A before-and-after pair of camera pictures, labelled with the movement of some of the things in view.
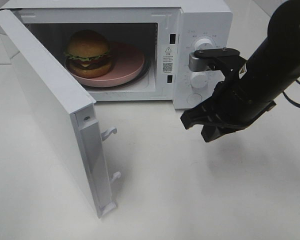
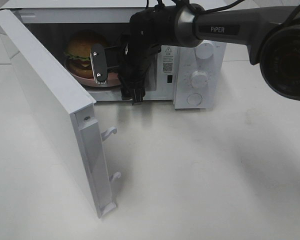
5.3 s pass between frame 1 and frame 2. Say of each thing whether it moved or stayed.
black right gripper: moved
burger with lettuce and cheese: stayed
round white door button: stayed
